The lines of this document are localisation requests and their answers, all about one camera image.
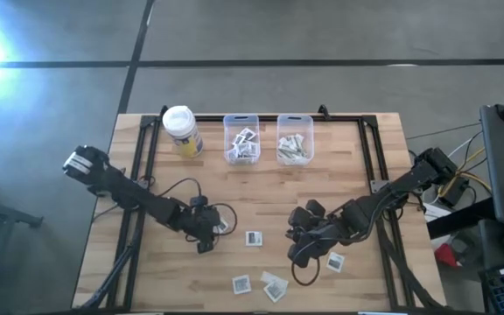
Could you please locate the white box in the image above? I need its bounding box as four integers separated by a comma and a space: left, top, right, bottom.
422, 203, 452, 224

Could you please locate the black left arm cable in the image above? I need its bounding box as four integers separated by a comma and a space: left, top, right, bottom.
146, 177, 239, 242

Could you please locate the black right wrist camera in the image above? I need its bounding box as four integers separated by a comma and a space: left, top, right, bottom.
289, 199, 327, 229

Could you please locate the plain white packet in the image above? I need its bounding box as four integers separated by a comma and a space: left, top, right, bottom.
259, 270, 289, 288

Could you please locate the black power supply box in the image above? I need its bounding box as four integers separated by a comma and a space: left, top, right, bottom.
437, 177, 470, 207

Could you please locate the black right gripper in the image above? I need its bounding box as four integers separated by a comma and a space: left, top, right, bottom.
285, 216, 354, 269

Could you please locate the yellow disinfecting wipes canister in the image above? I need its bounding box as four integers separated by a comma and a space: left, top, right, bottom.
162, 104, 205, 158

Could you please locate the clear plastic bin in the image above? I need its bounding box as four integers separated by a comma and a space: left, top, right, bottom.
276, 114, 315, 167
222, 114, 261, 165

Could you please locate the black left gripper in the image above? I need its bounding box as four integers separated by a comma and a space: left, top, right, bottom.
185, 205, 221, 255

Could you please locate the red object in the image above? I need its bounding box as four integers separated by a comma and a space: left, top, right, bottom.
434, 242, 459, 268

